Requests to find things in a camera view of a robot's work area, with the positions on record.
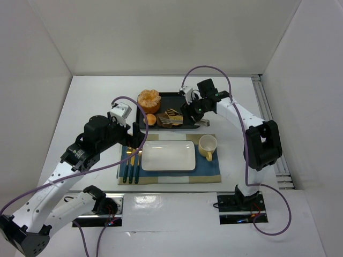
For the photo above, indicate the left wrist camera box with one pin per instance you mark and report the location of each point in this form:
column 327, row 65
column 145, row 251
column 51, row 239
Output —
column 120, row 111

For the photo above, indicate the white rectangular plate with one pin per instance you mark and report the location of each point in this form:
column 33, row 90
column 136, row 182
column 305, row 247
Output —
column 168, row 155

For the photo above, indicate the metal serving tongs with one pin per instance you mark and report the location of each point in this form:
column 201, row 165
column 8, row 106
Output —
column 207, row 123

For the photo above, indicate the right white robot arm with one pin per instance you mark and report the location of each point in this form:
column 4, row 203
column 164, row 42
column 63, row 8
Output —
column 262, row 144

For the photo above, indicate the brown chocolate croissant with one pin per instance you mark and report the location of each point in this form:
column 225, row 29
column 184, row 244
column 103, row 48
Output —
column 162, row 120

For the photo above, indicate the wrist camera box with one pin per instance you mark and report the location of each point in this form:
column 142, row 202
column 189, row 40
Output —
column 189, row 94
column 120, row 111

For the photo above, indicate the aluminium frame rail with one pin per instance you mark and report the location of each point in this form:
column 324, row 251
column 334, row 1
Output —
column 285, row 181

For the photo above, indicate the blue beige placemat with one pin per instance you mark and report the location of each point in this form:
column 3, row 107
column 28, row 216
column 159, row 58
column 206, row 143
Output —
column 205, row 172

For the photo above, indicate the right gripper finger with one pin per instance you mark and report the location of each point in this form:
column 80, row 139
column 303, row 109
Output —
column 189, row 121
column 186, row 109

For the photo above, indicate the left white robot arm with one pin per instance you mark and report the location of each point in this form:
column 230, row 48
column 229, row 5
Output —
column 30, row 228

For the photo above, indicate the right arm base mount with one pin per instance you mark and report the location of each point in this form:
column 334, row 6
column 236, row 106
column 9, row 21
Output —
column 235, row 208

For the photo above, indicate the yellow mug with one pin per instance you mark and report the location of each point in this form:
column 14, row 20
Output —
column 207, row 146

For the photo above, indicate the black rectangular tray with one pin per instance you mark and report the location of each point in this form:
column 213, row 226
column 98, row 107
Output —
column 168, row 100

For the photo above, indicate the gold spoon green handle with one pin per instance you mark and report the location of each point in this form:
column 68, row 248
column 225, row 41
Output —
column 137, row 172

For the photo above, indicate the tan bread slice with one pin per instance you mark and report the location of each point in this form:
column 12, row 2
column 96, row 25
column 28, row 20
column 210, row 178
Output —
column 174, row 116

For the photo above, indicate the peeled orange mandarin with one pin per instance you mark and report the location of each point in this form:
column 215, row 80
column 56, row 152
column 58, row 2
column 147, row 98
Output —
column 149, row 100

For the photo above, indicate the gold knife green handle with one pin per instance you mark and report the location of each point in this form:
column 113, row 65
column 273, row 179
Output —
column 132, row 163

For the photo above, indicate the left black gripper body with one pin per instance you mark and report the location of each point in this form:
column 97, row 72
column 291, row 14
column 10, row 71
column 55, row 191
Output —
column 135, row 134

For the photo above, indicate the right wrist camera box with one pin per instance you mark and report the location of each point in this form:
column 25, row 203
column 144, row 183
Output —
column 189, row 94

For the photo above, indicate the small round bun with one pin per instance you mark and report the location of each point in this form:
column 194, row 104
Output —
column 150, row 119

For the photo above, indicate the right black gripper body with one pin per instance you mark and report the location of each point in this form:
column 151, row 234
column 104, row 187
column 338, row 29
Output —
column 191, row 113

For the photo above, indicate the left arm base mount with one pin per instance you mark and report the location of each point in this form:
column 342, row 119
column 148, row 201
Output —
column 106, row 211

